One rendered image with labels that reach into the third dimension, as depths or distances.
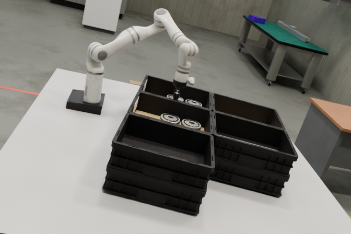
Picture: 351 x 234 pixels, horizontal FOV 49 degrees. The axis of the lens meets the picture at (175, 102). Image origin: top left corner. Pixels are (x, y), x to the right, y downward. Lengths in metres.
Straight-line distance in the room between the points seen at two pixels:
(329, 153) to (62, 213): 2.48
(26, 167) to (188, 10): 8.91
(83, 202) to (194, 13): 9.05
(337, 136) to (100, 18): 4.84
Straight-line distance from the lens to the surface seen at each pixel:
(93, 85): 2.13
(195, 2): 10.26
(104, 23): 7.06
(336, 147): 3.41
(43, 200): 1.50
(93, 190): 1.57
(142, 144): 1.69
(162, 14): 2.19
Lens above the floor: 1.62
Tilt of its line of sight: 21 degrees down
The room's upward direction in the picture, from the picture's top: 15 degrees clockwise
